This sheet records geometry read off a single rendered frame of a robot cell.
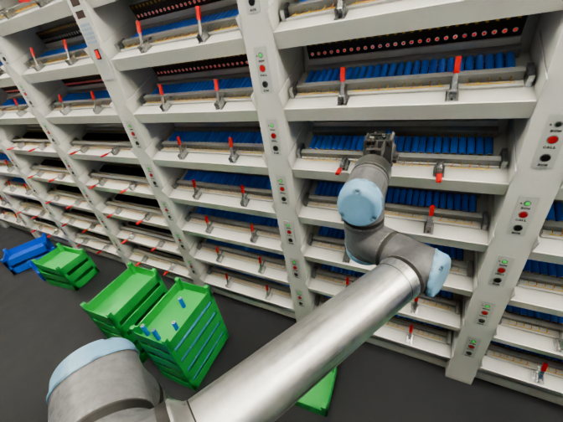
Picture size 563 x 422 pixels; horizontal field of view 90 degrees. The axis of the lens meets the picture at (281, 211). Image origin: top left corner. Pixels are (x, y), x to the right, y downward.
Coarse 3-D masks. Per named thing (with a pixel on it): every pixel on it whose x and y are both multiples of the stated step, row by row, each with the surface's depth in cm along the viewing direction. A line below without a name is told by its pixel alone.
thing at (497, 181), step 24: (432, 120) 85; (456, 120) 82; (480, 120) 79; (504, 144) 77; (312, 168) 94; (336, 168) 91; (408, 168) 82; (432, 168) 80; (456, 168) 77; (504, 168) 73; (480, 192) 76; (504, 192) 73
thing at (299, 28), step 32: (288, 0) 80; (320, 0) 72; (352, 0) 69; (384, 0) 65; (416, 0) 62; (448, 0) 58; (480, 0) 55; (512, 0) 54; (544, 0) 52; (288, 32) 74; (320, 32) 71; (352, 32) 68; (384, 32) 66
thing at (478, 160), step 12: (312, 156) 96; (324, 156) 94; (336, 156) 92; (348, 156) 90; (360, 156) 88; (408, 156) 82; (420, 156) 81; (432, 156) 79; (444, 156) 78; (456, 156) 77; (468, 156) 76; (480, 156) 75; (492, 156) 74; (480, 168) 74
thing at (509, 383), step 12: (216, 288) 177; (240, 300) 171; (252, 300) 165; (288, 312) 155; (396, 348) 132; (408, 348) 128; (432, 360) 125; (444, 360) 122; (480, 372) 116; (504, 384) 114; (516, 384) 111; (540, 396) 109; (552, 396) 107
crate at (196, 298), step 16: (176, 288) 140; (192, 288) 139; (208, 288) 131; (160, 304) 131; (176, 304) 134; (192, 304) 133; (144, 320) 124; (160, 320) 128; (176, 320) 127; (192, 320) 123; (144, 336) 116; (160, 336) 121; (176, 336) 115
